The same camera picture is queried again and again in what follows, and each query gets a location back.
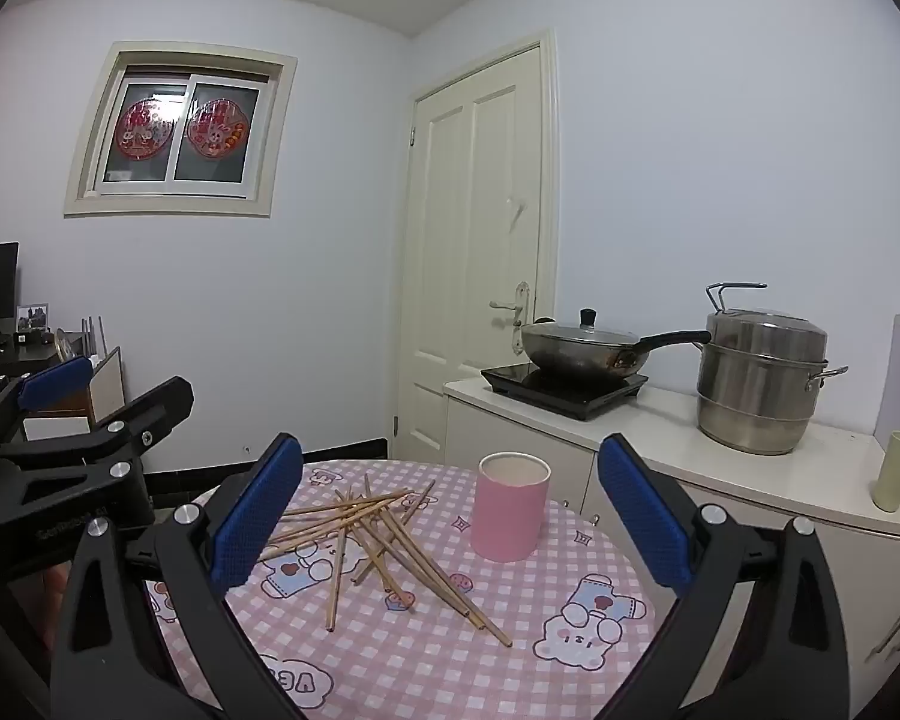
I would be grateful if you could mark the black baseboard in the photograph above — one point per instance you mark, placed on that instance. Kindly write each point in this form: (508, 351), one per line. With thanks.
(307, 454)

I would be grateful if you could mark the cream framed sliding window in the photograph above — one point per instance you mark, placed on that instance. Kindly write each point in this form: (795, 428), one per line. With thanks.
(217, 172)

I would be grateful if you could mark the red round window decal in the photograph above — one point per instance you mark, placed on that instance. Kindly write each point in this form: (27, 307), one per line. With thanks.
(214, 127)
(146, 127)

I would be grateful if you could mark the black induction cooker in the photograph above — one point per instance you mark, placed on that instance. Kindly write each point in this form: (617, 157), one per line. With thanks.
(562, 399)

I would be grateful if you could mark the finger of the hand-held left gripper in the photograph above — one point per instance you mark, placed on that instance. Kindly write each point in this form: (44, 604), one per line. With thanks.
(157, 401)
(56, 379)

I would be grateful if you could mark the glass wok lid black knob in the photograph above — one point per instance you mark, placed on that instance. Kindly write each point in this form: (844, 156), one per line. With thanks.
(586, 317)

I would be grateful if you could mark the grey metal rods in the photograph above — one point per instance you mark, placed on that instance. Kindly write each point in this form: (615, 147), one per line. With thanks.
(94, 334)

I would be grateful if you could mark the stainless steel steamer pot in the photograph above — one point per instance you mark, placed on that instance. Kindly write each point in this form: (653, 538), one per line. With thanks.
(757, 397)

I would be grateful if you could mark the pink checked cartoon tablecloth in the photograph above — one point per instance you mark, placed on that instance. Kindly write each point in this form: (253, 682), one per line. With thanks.
(420, 660)

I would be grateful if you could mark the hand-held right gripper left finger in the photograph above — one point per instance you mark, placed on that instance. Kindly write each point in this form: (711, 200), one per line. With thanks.
(259, 510)

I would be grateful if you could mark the round silver object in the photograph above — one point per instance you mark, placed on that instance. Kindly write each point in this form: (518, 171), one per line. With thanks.
(66, 345)

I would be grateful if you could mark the group of wooden chopsticks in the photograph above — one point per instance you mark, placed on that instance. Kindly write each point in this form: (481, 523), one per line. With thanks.
(450, 595)

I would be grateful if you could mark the beige side cabinet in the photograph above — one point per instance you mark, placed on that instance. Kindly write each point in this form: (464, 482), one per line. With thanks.
(105, 390)

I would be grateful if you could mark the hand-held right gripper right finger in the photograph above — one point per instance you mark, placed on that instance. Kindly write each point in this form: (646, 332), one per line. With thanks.
(641, 510)

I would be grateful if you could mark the white kitchen counter cabinet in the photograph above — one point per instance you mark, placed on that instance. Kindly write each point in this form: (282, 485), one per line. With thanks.
(645, 435)

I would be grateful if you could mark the pink cylindrical utensil holder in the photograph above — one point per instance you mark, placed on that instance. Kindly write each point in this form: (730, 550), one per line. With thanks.
(506, 517)

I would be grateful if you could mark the pale green cup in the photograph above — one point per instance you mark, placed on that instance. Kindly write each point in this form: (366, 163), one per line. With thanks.
(896, 472)

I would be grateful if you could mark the small photo frame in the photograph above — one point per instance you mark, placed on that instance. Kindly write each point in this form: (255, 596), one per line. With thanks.
(31, 319)

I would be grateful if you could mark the cream panelled door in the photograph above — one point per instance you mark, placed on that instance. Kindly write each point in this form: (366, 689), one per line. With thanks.
(450, 240)

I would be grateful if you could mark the dark desk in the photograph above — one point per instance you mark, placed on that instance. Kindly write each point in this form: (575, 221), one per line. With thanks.
(0, 364)

